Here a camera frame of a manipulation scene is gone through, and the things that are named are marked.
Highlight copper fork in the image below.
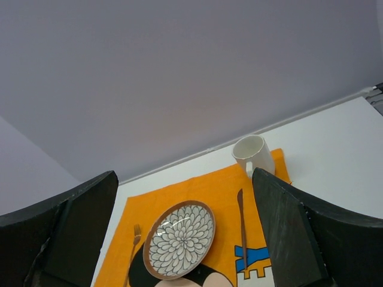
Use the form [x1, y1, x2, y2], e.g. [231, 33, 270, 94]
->
[123, 224, 141, 287]

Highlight copper knife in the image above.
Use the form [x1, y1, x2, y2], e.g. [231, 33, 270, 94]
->
[237, 189, 248, 270]

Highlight white ceramic mug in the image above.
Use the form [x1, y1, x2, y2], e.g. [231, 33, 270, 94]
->
[232, 135, 275, 178]

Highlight floral patterned plate copper rim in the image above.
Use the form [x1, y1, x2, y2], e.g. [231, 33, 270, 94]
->
[142, 200, 216, 280]

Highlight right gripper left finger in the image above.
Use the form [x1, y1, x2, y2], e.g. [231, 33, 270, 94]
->
[1, 171, 118, 286]

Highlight orange Mickey Mouse placemat cloth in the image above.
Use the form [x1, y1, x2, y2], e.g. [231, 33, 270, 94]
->
[93, 164, 274, 286]

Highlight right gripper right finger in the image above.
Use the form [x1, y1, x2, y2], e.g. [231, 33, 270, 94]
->
[252, 168, 382, 286]

